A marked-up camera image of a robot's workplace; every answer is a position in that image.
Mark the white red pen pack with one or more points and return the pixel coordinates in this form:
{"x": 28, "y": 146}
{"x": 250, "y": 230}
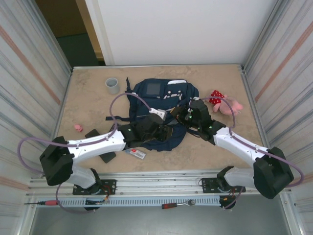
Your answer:
{"x": 136, "y": 153}

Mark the pink plush pig red dress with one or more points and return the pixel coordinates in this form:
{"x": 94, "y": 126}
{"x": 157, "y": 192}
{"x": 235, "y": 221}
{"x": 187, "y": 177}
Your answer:
{"x": 216, "y": 94}

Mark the navy blue backpack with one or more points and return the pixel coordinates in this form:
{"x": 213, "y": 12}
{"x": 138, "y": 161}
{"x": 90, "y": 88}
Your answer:
{"x": 139, "y": 89}

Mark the black rectangular case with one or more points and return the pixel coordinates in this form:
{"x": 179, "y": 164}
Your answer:
{"x": 108, "y": 157}

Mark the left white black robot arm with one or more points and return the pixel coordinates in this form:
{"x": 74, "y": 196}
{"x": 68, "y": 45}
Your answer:
{"x": 97, "y": 144}

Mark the grey plastic cup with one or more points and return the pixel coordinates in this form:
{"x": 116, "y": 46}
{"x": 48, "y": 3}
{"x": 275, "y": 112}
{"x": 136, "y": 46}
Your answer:
{"x": 112, "y": 85}

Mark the small pink pig figure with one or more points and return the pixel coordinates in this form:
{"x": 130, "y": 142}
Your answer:
{"x": 78, "y": 127}

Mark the tan wooden door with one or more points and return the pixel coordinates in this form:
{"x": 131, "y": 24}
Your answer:
{"x": 90, "y": 24}

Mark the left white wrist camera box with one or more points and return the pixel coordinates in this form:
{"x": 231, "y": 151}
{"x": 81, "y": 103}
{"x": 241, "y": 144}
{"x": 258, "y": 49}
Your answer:
{"x": 158, "y": 114}

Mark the aluminium mounting rail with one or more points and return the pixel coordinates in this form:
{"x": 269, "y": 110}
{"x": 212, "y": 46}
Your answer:
{"x": 159, "y": 182}

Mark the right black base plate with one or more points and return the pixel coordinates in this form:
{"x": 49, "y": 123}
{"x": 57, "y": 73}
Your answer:
{"x": 207, "y": 182}

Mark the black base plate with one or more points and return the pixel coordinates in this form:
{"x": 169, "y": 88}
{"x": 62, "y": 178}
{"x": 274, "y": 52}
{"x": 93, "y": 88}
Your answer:
{"x": 207, "y": 182}
{"x": 110, "y": 183}

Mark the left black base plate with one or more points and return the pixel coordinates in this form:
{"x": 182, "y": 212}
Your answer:
{"x": 110, "y": 183}

